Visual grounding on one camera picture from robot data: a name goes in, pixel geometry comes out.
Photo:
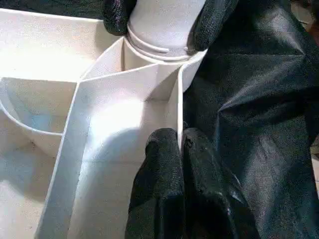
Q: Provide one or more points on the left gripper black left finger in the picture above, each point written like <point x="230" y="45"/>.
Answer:
<point x="159" y="189"/>

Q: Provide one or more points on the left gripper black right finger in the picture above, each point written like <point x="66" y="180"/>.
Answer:
<point x="211" y="199"/>

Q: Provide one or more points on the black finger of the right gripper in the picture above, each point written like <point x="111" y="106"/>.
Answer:
<point x="211" y="25"/>
<point x="117" y="17"/>

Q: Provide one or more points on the white plastic table leg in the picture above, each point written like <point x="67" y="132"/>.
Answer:
<point x="162" y="25"/>

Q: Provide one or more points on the white plastic table top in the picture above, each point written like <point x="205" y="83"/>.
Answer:
<point x="99" y="112"/>

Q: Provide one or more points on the black plastic mat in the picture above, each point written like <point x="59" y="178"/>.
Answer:
<point x="261" y="112"/>

